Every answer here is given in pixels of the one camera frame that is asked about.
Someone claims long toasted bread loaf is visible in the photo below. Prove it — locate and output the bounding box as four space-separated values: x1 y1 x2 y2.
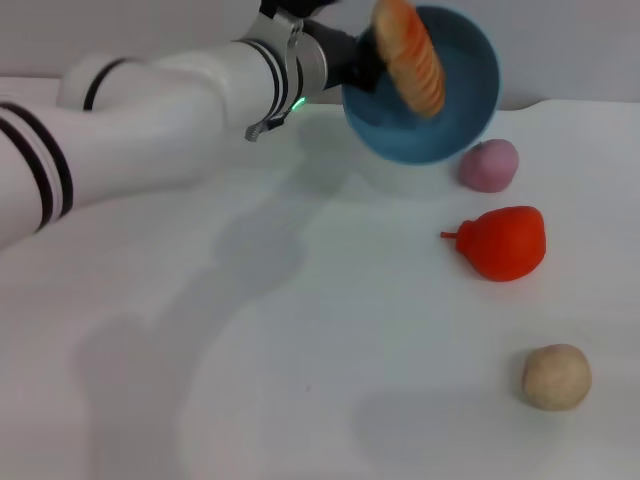
371 0 447 120

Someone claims pink toy peach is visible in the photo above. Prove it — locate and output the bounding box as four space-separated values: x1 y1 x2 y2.
459 139 520 194

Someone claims red toy pear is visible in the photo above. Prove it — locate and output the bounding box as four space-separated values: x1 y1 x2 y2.
440 205 547 283

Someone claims left wrist camera housing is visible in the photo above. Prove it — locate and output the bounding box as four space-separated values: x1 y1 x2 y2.
258 0 335 22

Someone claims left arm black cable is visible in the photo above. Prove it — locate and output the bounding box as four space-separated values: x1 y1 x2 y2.
243 106 292 142

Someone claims blue plastic bowl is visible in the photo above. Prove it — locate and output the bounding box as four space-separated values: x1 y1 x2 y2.
340 5 503 167

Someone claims round beige bun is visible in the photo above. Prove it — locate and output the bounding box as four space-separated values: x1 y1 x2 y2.
522 343 594 413

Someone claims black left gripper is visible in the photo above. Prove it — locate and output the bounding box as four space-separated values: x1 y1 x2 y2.
304 19 390 95

